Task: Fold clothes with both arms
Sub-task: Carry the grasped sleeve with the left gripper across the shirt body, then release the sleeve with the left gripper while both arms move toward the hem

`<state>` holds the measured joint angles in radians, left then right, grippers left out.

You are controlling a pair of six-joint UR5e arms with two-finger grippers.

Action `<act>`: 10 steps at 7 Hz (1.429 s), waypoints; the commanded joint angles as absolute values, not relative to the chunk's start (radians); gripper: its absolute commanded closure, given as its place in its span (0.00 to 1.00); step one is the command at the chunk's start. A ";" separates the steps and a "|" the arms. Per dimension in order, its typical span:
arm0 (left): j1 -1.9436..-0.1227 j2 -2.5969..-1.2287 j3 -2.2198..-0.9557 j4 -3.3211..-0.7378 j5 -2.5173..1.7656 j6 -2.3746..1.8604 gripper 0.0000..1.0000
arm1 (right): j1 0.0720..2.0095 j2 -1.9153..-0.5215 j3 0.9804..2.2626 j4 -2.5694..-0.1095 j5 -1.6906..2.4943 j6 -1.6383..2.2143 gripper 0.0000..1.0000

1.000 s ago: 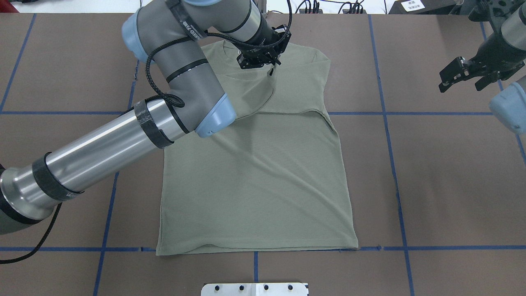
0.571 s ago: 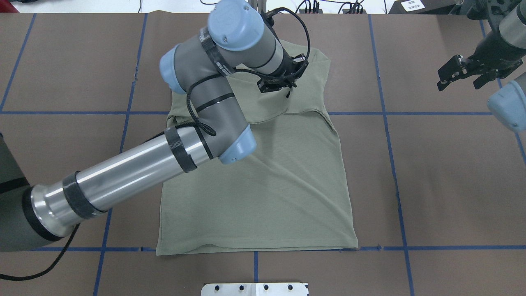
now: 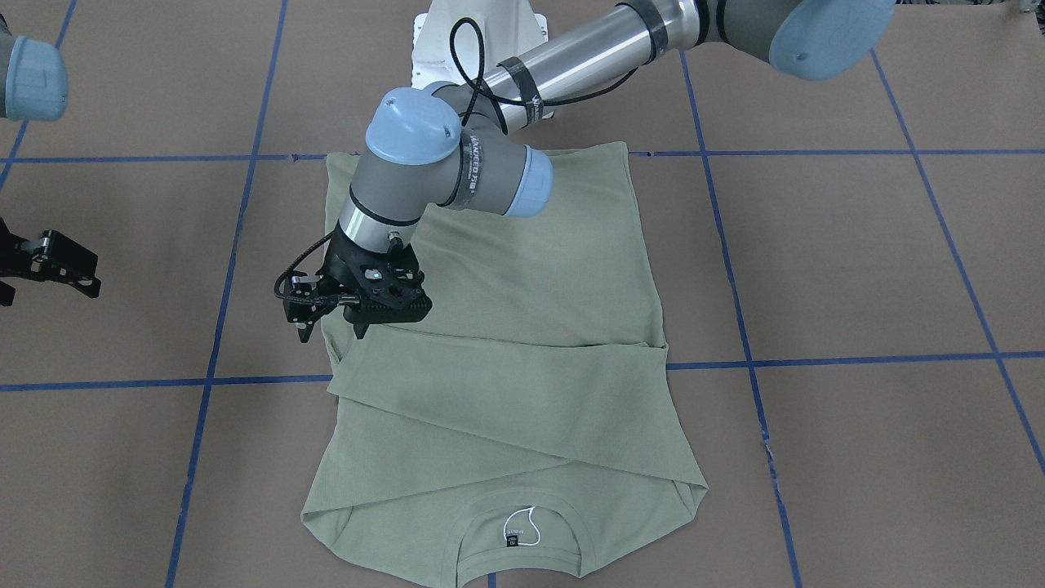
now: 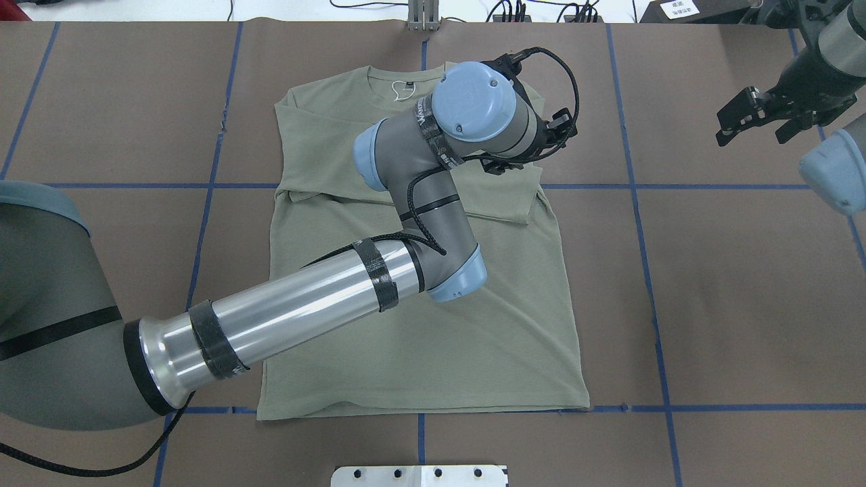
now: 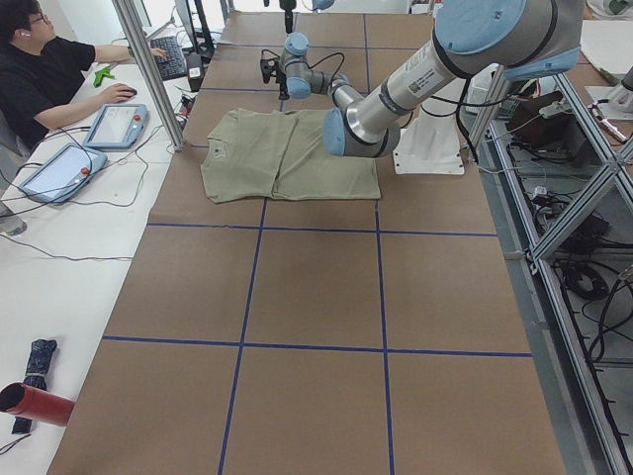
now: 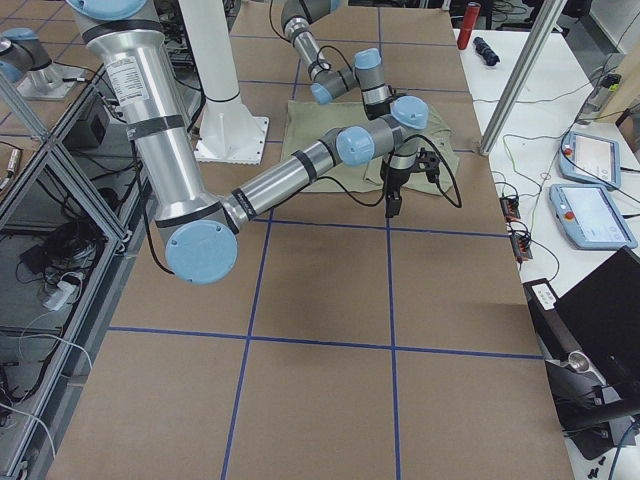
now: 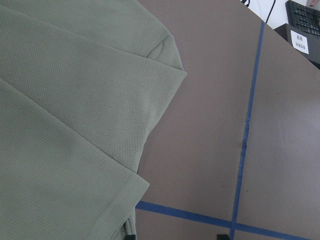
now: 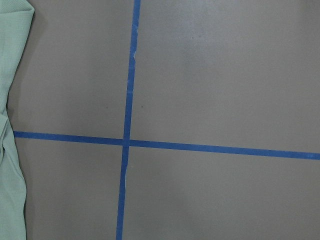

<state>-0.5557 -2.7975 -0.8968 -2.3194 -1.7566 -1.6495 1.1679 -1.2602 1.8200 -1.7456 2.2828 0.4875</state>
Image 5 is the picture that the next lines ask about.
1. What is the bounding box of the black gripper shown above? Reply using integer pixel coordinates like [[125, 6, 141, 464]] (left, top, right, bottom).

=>
[[259, 48, 289, 101]]

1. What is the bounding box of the olive green long-sleeve shirt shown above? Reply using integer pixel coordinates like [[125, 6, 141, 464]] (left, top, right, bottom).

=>
[[201, 109, 381, 204]]

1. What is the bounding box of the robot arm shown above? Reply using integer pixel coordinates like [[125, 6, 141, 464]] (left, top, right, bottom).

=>
[[260, 0, 585, 158], [278, 0, 335, 35]]

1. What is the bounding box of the black keyboard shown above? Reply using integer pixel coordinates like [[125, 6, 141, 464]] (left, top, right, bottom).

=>
[[149, 36, 187, 81]]

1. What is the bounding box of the upper teach pendant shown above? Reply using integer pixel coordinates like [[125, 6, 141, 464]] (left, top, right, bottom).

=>
[[83, 104, 148, 151]]

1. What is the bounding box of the teach pendant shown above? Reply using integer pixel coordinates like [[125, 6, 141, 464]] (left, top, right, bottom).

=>
[[83, 104, 148, 151], [18, 143, 107, 204]]

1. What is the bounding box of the green plastic object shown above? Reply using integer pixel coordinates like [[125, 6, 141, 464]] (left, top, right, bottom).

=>
[[93, 66, 116, 88]]

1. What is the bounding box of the lower teach pendant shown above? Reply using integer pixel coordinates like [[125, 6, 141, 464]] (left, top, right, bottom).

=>
[[18, 143, 107, 204]]

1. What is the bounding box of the seated person in black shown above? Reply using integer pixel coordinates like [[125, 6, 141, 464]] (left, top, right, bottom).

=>
[[0, 0, 169, 237]]

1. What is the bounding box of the folded dark blue umbrella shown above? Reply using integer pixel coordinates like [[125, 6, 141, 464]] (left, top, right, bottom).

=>
[[12, 338, 57, 435]]

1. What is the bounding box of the red cylinder tube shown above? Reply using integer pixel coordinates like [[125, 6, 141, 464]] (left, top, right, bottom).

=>
[[1, 382, 75, 427]]

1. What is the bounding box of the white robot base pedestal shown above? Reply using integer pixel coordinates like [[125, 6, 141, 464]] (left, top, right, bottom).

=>
[[393, 99, 465, 176]]

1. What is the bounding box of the aluminium frame post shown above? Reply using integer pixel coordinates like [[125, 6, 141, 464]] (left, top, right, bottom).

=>
[[112, 0, 185, 151]]

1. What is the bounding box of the aluminium frame structure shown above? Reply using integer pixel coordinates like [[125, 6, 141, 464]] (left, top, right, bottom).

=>
[[461, 60, 632, 474]]

